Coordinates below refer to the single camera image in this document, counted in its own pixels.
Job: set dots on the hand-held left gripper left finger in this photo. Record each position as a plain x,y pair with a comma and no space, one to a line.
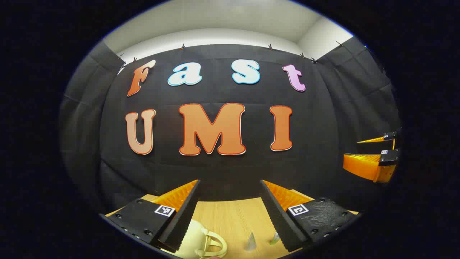
183,223

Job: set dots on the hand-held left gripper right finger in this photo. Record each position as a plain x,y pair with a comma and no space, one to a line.
278,219

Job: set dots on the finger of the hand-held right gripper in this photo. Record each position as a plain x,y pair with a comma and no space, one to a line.
359,163
373,146

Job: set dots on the cream suitcase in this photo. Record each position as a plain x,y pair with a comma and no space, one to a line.
192,237

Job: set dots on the white green-capped skin care tube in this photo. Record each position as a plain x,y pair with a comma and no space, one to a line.
275,239

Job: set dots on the silver grey skin care tube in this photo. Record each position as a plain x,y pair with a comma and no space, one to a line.
251,244

